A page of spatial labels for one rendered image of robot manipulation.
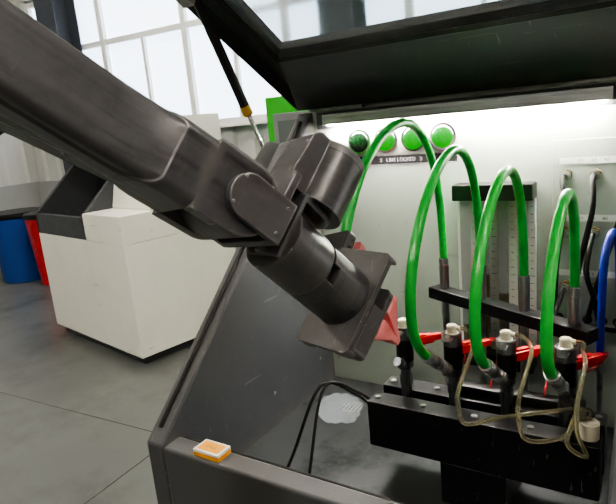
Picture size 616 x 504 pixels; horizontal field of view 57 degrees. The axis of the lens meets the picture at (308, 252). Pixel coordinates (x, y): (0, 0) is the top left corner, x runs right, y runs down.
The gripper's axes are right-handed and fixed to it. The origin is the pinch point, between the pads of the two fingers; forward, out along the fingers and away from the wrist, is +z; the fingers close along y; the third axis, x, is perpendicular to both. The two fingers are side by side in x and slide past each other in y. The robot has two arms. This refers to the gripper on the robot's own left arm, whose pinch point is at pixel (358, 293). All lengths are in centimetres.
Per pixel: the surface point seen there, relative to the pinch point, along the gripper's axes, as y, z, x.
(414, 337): -6.0, 6.2, 3.4
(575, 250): -17.9, 20.6, -17.6
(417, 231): -8.2, -1.3, -7.8
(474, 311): -14.4, 5.5, 0.5
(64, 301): 390, 72, -67
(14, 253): 608, 58, -135
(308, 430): 35.8, 31.4, 10.5
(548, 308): -22.1, 8.0, -0.9
